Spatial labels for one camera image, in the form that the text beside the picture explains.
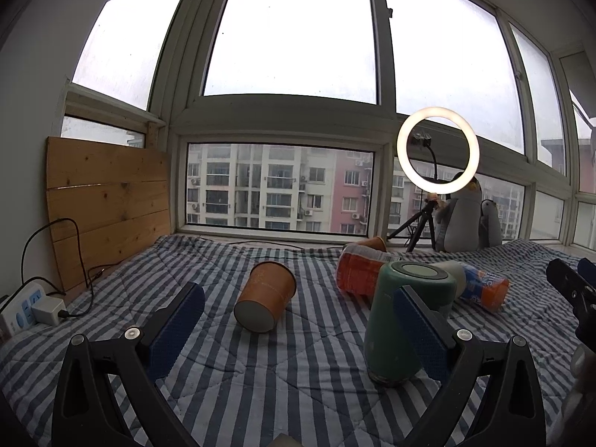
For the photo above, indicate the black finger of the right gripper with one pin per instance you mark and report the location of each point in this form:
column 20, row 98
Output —
column 570, row 285

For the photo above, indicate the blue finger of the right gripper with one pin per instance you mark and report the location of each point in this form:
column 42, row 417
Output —
column 587, row 271

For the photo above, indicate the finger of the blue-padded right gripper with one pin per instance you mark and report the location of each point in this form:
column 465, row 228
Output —
column 511, row 410

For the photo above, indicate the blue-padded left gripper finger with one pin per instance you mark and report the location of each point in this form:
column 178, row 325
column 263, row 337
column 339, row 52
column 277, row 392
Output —
column 86, row 412

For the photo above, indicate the green metal thermos cup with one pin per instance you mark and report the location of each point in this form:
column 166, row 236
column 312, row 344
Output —
column 390, row 357

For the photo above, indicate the small orange paper cup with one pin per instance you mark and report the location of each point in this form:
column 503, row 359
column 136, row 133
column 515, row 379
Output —
column 376, row 242

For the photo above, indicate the orange paper cup lying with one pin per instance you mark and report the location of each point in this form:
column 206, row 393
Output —
column 268, row 290

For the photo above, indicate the white knit gloved hand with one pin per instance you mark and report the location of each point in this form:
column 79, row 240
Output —
column 575, row 423

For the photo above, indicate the white blue orange bottle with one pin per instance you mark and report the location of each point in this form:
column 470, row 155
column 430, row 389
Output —
column 477, row 286

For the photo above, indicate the small grey penguin plush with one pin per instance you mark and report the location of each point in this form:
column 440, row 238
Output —
column 489, row 226

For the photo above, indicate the white charger adapter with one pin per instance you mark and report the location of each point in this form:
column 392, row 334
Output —
column 47, row 310

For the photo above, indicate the white power strip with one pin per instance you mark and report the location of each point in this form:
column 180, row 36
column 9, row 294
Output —
column 17, row 314

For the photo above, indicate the large grey penguin plush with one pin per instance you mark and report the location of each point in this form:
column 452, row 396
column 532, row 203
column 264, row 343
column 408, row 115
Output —
column 456, row 222

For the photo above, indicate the black tripod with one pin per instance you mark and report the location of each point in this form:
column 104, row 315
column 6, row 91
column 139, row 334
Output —
column 421, row 220

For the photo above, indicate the red plastic snack jar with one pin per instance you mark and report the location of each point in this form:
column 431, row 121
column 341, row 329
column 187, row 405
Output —
column 358, row 269

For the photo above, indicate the blue striped quilt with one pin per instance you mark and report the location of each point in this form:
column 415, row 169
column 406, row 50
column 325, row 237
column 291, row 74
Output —
column 307, row 378

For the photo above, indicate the wooden plank board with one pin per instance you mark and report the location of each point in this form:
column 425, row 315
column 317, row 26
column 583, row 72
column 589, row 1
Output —
column 113, row 202

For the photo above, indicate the white ring light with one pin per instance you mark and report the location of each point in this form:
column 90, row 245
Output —
column 451, row 139

